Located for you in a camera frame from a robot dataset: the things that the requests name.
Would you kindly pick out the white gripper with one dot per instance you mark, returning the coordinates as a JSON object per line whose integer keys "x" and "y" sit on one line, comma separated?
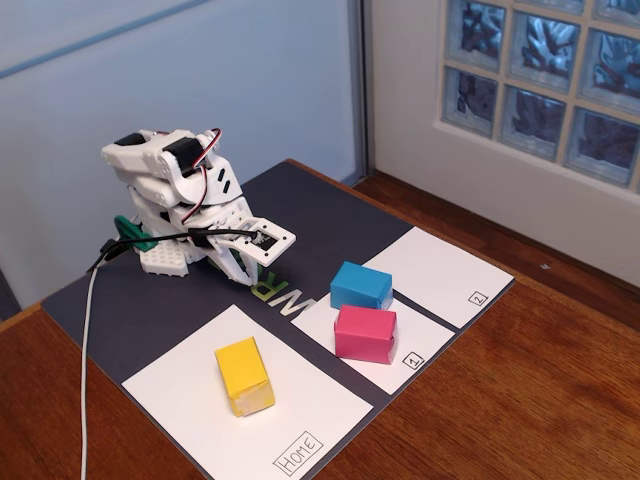
{"x": 231, "y": 261}

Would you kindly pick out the yellow paper box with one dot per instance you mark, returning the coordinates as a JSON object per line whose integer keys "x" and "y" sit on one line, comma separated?
{"x": 245, "y": 375}

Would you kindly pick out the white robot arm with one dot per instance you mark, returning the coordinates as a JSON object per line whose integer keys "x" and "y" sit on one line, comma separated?
{"x": 145, "y": 160}

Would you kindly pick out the blue paper box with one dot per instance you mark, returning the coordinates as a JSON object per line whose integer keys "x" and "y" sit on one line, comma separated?
{"x": 360, "y": 285}

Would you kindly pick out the pink paper box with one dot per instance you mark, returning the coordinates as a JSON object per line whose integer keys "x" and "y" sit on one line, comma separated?
{"x": 365, "y": 332}

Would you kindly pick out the black mat with lettering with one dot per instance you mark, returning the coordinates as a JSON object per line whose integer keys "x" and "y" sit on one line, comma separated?
{"x": 150, "y": 310}

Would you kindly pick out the green table clamp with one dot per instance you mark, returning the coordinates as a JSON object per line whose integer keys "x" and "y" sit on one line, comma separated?
{"x": 131, "y": 231}

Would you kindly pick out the white paper sheet marked home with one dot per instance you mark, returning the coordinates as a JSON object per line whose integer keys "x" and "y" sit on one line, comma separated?
{"x": 175, "y": 400}

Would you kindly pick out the white paper sheet marked 1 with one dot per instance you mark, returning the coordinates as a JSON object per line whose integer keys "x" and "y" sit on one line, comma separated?
{"x": 390, "y": 375}

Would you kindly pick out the white paper sheet marked 2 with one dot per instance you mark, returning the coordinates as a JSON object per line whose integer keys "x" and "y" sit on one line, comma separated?
{"x": 440, "y": 270}

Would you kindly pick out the glass block window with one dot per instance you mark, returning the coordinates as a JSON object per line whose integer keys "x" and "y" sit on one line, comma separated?
{"x": 540, "y": 75}

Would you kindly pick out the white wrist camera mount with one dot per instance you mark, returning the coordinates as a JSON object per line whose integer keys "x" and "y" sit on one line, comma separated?
{"x": 282, "y": 242}

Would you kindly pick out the grey metal partition post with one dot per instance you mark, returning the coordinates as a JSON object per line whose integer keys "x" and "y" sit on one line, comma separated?
{"x": 359, "y": 90}

